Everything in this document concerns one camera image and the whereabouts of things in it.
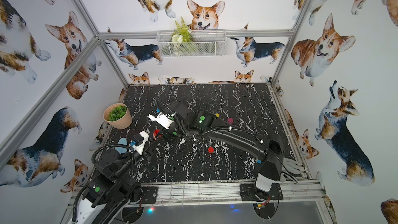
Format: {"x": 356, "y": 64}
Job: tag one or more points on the green moss plant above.
{"x": 117, "y": 113}

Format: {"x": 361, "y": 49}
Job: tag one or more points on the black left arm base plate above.
{"x": 145, "y": 195}

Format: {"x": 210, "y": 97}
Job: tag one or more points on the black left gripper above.
{"x": 146, "y": 151}

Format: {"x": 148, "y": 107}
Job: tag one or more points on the aluminium front rail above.
{"x": 226, "y": 192}

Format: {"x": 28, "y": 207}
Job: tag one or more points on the red paint jar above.
{"x": 156, "y": 134}

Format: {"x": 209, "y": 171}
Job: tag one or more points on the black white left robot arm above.
{"x": 104, "y": 196}

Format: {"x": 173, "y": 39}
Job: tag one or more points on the beige paper plant pot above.
{"x": 122, "y": 123}

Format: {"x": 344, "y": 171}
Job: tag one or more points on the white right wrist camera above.
{"x": 159, "y": 117}

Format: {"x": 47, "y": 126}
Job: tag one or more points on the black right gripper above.
{"x": 165, "y": 132}

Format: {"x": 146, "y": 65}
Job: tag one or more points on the white wire mesh basket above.
{"x": 205, "y": 44}

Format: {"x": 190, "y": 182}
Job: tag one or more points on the green fern plant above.
{"x": 181, "y": 37}

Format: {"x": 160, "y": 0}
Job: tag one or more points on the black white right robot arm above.
{"x": 270, "y": 151}

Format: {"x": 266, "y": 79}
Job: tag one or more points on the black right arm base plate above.
{"x": 249, "y": 192}

